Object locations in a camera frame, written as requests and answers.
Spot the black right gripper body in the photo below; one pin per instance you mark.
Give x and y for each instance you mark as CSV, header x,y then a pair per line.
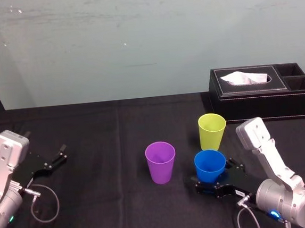
x,y
234,184

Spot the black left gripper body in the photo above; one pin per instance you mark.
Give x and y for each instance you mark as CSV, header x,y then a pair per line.
x,y
33,167

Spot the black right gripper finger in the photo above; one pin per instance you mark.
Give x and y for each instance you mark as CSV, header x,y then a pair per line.
x,y
234,163
201,187

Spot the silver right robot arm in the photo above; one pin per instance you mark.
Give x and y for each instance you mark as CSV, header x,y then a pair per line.
x,y
274,167

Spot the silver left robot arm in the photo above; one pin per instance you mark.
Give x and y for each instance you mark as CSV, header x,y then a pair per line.
x,y
4,159

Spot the blue plastic cup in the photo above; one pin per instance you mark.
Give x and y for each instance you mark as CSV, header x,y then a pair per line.
x,y
209,171

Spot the yellow-green plastic cup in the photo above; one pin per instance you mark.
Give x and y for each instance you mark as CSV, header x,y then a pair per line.
x,y
211,139

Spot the purple plastic cup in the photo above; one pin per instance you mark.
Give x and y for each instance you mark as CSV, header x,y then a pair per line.
x,y
161,169

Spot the black table cloth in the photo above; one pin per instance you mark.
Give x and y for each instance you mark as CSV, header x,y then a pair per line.
x,y
105,150

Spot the black leather tissue box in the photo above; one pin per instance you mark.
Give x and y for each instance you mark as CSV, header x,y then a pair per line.
x,y
261,104

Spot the white tissue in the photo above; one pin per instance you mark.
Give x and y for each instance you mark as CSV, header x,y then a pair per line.
x,y
241,78

